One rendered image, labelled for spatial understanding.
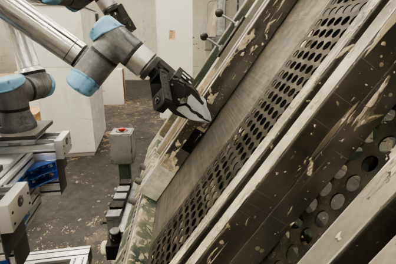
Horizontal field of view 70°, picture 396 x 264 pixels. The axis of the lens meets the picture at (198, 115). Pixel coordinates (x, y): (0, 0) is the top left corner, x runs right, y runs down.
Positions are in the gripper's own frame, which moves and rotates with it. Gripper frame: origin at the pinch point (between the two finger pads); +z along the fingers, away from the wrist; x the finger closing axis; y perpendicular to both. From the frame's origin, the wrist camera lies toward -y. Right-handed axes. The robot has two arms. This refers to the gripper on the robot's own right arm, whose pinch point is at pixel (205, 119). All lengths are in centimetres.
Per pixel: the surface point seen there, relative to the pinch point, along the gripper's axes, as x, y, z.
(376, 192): -29, -48, -2
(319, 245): -24, -49, -1
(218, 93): -0.8, 17.5, 1.5
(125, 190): 68, 25, 5
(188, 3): 75, 411, -47
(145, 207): 38.7, -0.8, 7.5
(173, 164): 25.7, 8.9, 6.1
